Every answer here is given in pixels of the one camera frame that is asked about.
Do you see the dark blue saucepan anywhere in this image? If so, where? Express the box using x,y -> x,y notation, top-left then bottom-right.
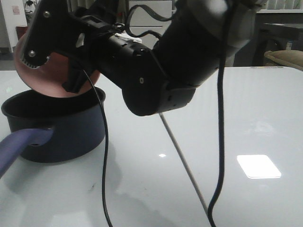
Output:
0,87 -> 106,175

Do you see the pink bowl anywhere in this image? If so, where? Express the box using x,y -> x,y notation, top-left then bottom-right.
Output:
14,35 -> 91,98

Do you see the red bin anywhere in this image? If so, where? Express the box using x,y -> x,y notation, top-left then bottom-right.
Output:
16,26 -> 28,44

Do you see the dark washing machine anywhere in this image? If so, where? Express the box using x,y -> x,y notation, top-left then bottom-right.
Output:
252,23 -> 303,66

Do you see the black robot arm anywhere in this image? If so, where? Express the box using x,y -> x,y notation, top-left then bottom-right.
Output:
14,0 -> 264,116

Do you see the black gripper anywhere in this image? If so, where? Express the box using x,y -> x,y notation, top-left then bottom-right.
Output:
20,0 -> 118,93

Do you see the dark kitchen counter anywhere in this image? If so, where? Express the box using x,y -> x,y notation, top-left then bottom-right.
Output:
233,9 -> 303,67

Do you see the white refrigerator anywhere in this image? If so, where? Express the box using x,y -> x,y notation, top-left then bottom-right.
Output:
125,4 -> 174,40

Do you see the thin black cable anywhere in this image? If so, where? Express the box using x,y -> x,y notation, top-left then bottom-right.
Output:
81,68 -> 114,227

